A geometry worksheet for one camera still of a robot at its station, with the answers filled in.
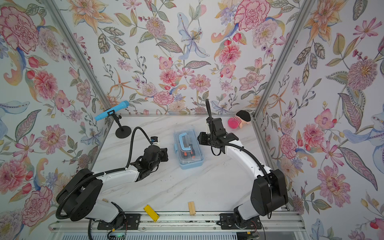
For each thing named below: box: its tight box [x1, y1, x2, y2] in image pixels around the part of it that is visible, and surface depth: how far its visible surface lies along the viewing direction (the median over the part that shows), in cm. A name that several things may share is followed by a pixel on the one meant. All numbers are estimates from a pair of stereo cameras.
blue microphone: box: [94, 100, 130, 121], surface depth 98 cm
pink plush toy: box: [227, 110, 251, 129], surface depth 113 cm
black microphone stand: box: [107, 109, 132, 139], surface depth 112 cm
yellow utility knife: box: [143, 204, 160, 222], surface depth 78 cm
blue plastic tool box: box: [174, 128, 204, 170], surface depth 90 cm
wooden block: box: [188, 201, 196, 216], surface depth 79 cm
